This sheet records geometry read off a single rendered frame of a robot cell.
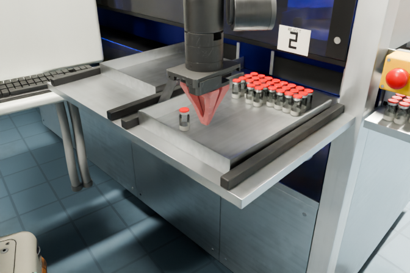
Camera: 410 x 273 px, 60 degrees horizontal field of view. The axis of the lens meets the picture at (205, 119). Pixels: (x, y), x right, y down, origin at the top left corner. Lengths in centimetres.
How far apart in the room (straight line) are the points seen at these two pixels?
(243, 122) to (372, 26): 32
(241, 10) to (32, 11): 96
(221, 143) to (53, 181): 163
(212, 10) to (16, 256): 114
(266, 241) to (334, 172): 40
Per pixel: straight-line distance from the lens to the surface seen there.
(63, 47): 140
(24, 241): 148
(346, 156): 92
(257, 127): 76
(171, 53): 123
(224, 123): 77
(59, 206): 203
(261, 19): 51
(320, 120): 78
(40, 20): 137
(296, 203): 108
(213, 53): 52
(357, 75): 84
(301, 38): 88
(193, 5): 50
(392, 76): 78
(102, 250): 174
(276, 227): 118
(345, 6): 83
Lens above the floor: 124
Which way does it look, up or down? 27 degrees down
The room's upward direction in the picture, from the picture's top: straight up
